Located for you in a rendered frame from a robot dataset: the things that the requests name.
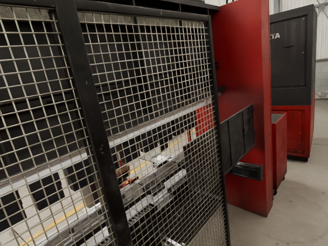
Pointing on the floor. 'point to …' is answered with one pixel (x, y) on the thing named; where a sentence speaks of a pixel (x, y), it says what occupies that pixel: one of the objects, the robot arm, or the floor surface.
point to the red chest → (279, 148)
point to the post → (90, 117)
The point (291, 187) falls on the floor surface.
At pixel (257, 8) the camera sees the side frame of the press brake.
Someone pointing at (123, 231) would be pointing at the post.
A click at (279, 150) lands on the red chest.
